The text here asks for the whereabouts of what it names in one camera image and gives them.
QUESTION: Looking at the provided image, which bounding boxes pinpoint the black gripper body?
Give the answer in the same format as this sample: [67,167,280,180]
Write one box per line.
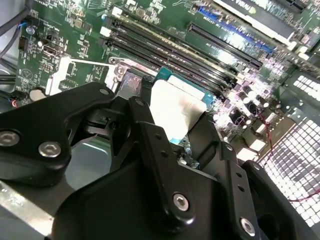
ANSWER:
[53,159,251,240]

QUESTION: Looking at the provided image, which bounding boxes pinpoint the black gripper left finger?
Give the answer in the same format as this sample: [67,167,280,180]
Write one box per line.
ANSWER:
[0,76,196,237]

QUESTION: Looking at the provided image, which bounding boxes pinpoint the silver CPU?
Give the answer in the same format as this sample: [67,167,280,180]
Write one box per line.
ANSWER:
[149,66,216,146]

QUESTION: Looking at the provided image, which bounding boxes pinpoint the metal socket cover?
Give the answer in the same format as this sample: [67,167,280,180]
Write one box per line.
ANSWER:
[45,56,119,97]

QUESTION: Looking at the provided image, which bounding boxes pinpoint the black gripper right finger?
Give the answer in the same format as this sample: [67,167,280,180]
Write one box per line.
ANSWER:
[187,111,320,240]

